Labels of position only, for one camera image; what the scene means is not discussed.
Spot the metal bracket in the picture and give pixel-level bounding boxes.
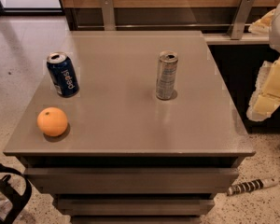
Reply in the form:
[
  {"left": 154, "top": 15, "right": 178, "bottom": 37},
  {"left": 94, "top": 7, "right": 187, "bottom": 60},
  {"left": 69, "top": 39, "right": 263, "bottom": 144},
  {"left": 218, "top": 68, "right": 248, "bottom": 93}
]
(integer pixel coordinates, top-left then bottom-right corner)
[
  {"left": 228, "top": 0, "right": 255, "bottom": 40},
  {"left": 100, "top": 0, "right": 116, "bottom": 31}
]

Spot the orange fruit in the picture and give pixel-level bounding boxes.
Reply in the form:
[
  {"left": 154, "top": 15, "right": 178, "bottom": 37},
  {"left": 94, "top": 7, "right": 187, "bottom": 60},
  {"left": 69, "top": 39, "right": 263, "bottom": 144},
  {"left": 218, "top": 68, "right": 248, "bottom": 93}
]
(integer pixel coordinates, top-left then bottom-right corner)
[{"left": 36, "top": 107, "right": 68, "bottom": 137}]

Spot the left metal bracket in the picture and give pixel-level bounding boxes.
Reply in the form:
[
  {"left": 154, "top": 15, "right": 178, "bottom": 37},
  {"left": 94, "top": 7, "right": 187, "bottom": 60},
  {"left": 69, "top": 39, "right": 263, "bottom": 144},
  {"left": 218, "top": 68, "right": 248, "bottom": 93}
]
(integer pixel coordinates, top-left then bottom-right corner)
[{"left": 100, "top": 0, "right": 116, "bottom": 31}]

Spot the blue pepsi can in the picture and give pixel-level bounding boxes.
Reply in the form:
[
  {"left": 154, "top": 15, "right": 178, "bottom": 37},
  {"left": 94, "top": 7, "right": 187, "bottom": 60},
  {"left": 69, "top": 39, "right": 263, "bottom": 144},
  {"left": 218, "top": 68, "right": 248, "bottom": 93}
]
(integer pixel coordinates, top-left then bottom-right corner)
[{"left": 47, "top": 51, "right": 79, "bottom": 98}]

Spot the white power strip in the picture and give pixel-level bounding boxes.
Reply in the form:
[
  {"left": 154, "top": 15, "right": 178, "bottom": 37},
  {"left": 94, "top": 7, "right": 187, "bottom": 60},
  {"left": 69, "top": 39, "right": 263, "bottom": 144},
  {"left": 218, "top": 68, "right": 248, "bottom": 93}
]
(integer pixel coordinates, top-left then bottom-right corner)
[{"left": 226, "top": 178, "right": 279, "bottom": 196}]

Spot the right metal bracket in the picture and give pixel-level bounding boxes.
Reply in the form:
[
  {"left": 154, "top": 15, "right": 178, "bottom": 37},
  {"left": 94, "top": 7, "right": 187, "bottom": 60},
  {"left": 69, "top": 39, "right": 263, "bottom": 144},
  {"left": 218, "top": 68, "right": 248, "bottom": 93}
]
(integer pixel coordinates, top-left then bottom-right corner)
[{"left": 228, "top": 0, "right": 255, "bottom": 40}]

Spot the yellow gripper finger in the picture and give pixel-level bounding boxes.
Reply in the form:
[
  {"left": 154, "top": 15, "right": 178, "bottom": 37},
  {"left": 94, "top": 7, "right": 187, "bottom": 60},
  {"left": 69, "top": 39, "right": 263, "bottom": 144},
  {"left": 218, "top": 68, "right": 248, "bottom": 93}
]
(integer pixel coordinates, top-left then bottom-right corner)
[
  {"left": 248, "top": 9, "right": 275, "bottom": 35},
  {"left": 246, "top": 57, "right": 280, "bottom": 121}
]

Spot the tall silver drink can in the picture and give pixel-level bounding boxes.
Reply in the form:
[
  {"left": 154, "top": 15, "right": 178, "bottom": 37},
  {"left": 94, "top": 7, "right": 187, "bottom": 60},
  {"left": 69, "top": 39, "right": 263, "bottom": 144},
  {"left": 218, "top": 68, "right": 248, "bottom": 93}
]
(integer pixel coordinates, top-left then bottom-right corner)
[{"left": 156, "top": 50, "right": 178, "bottom": 100}]

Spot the black strap object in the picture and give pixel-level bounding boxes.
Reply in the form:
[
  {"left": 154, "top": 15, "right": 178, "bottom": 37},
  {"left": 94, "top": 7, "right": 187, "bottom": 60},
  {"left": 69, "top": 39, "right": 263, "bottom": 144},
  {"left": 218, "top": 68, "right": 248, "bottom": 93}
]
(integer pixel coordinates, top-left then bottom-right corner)
[{"left": 0, "top": 163, "right": 32, "bottom": 224}]

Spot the wooden wall bench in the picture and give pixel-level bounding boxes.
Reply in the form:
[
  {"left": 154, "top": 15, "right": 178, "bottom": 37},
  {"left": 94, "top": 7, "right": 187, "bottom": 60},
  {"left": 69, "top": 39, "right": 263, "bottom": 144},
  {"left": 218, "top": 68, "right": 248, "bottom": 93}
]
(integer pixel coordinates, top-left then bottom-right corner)
[{"left": 60, "top": 0, "right": 280, "bottom": 45}]

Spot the grey drawer cabinet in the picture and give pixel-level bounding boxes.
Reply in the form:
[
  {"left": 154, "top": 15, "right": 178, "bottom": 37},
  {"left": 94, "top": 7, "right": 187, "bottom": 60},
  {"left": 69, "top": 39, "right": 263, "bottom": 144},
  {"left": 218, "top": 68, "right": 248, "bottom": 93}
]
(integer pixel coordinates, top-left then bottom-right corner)
[{"left": 5, "top": 32, "right": 254, "bottom": 224}]

